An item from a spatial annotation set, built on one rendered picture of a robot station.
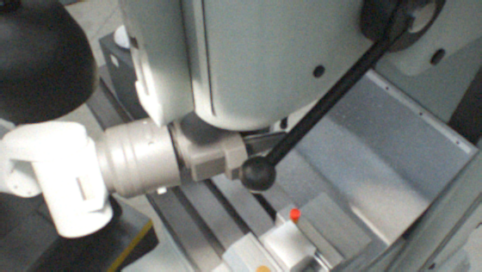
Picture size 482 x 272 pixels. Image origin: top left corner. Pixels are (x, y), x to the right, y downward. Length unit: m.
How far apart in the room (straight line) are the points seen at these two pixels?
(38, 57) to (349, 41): 0.23
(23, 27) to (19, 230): 1.09
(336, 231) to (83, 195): 0.43
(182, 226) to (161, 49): 0.52
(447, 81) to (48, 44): 0.66
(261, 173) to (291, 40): 0.10
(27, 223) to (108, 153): 0.87
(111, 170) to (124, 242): 0.95
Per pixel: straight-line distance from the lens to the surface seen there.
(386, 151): 0.88
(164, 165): 0.47
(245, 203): 0.83
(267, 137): 0.50
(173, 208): 0.84
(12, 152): 0.52
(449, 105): 0.81
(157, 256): 0.92
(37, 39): 0.25
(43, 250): 1.26
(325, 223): 0.75
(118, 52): 0.87
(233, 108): 0.34
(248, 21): 0.28
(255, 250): 0.67
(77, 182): 0.48
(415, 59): 0.44
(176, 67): 0.36
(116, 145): 0.47
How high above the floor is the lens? 1.64
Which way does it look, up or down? 51 degrees down
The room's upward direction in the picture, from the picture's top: straight up
